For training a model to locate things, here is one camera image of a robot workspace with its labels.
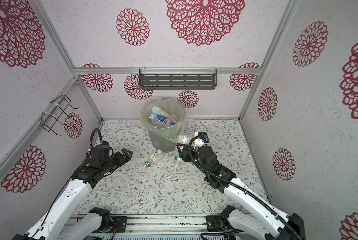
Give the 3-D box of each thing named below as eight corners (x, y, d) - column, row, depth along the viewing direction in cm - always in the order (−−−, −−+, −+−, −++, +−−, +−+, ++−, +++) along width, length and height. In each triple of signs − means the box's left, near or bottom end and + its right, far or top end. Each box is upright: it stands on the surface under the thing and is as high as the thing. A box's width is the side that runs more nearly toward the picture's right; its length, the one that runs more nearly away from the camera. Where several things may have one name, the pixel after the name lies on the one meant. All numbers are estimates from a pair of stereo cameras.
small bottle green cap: (143, 167, 96) (141, 163, 91) (159, 154, 102) (158, 149, 97) (147, 171, 94) (145, 166, 89) (163, 157, 101) (162, 152, 96)
